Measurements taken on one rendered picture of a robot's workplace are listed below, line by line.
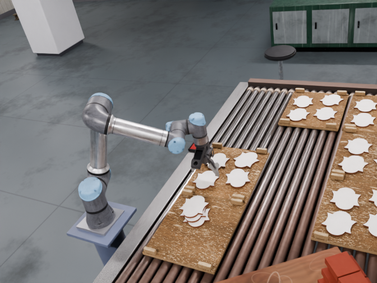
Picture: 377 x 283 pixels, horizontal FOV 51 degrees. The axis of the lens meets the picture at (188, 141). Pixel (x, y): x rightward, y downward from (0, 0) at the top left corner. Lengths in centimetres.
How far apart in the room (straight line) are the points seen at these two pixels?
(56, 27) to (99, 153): 558
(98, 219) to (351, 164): 130
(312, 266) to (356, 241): 30
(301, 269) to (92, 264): 198
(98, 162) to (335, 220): 115
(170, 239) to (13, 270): 189
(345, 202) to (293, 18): 393
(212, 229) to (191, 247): 14
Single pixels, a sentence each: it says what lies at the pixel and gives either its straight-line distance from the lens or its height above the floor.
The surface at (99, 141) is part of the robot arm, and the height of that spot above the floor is 128.
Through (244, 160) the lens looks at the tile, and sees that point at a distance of 217.
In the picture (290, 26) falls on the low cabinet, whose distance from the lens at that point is 562.
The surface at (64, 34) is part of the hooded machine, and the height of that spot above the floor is 32.
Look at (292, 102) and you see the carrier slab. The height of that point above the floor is 94.
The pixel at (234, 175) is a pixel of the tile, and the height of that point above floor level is 95.
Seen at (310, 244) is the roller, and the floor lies 92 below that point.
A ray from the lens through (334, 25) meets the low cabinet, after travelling 554.
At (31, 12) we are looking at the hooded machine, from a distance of 750.
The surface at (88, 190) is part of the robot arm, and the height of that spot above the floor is 110.
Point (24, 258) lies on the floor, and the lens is 353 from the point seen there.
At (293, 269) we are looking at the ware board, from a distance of 155.
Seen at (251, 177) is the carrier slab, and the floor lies 94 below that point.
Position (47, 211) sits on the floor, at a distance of 384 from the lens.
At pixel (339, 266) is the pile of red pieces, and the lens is 123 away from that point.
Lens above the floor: 228
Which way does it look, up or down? 34 degrees down
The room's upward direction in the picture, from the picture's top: 12 degrees counter-clockwise
